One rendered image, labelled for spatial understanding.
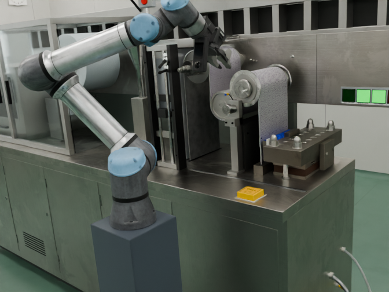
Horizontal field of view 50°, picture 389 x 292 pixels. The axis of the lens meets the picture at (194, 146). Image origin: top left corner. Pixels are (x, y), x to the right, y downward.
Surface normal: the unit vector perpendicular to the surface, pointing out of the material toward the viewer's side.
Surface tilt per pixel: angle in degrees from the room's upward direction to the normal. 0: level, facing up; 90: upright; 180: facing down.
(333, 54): 90
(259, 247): 90
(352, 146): 90
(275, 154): 90
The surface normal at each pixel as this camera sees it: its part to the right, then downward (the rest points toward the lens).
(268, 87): 0.77, 0.11
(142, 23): -0.11, 0.26
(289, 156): -0.64, 0.24
